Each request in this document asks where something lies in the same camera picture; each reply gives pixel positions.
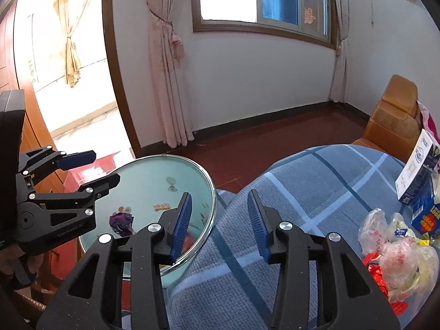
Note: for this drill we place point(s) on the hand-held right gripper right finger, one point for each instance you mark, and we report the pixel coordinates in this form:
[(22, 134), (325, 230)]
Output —
[(257, 227)]

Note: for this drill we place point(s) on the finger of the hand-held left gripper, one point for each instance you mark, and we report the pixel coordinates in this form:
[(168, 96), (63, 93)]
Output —
[(103, 185), (79, 158)]

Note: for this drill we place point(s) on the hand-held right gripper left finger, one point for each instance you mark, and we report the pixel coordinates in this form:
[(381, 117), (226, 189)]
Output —
[(180, 227)]

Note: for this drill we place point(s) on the purple wrapper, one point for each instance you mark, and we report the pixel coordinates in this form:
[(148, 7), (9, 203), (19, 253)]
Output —
[(121, 225)]

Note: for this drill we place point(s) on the pale green waste bin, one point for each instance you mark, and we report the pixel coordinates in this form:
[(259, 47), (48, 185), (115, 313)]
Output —
[(147, 185)]

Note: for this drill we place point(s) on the red plastic bag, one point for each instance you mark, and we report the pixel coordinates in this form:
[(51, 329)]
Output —
[(376, 275)]

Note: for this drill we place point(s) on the clear bag with yellow contents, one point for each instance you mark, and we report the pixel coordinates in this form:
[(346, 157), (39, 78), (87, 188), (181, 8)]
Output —
[(412, 264)]

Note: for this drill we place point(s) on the person's left hand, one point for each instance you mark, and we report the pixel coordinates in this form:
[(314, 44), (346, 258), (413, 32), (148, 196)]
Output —
[(34, 257)]

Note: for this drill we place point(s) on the red floor mat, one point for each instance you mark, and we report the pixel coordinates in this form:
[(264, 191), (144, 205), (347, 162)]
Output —
[(103, 165)]

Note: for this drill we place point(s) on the blue plaid tablecloth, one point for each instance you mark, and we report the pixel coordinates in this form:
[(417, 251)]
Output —
[(302, 185)]

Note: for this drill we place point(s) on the crumpled clear plastic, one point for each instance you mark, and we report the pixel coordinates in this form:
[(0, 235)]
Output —
[(373, 230)]

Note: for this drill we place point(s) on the wooden door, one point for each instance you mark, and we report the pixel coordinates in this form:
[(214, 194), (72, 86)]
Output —
[(20, 58)]

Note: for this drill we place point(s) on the wide pink curtain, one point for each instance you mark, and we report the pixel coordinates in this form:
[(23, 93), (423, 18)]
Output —
[(165, 58)]

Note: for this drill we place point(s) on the brown leather armchair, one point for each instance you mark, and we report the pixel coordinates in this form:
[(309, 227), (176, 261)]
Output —
[(388, 120)]

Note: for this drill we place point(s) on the tall dark blue carton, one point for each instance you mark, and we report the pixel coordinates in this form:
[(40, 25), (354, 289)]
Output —
[(417, 168)]

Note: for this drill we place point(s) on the blue milk carton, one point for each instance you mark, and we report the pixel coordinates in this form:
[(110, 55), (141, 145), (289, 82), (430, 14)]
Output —
[(428, 213)]

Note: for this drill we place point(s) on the large pink floral pillow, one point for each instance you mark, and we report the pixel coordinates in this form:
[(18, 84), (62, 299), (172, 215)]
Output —
[(429, 120)]

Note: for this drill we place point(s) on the narrow pink curtain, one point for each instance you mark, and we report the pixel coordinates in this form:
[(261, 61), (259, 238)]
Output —
[(340, 41)]

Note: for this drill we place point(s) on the pink window sticker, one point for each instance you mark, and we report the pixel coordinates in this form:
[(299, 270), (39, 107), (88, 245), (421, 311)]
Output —
[(310, 14)]

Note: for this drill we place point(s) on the window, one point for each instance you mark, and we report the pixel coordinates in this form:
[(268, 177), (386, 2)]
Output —
[(261, 0)]

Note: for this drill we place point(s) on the brown door frame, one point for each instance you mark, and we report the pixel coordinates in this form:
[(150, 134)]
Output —
[(115, 58)]

